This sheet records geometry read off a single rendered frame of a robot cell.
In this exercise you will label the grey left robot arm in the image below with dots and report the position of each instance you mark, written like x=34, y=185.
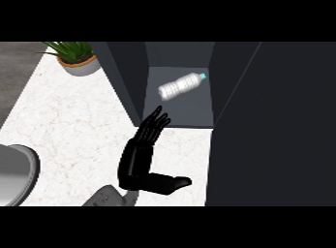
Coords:
x=110, y=197

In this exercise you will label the grey round appliance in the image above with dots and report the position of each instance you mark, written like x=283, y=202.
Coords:
x=7, y=176

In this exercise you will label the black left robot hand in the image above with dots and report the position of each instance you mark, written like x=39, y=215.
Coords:
x=137, y=161

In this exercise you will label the green potted plant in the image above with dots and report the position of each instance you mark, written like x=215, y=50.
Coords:
x=76, y=57

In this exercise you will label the dark grey cabinet door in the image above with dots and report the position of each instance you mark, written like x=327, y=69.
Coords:
x=285, y=129

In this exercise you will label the clear plastic water bottle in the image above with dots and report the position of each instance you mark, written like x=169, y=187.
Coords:
x=181, y=85

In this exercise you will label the dark grey cabinet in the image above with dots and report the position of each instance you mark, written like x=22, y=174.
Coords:
x=175, y=80

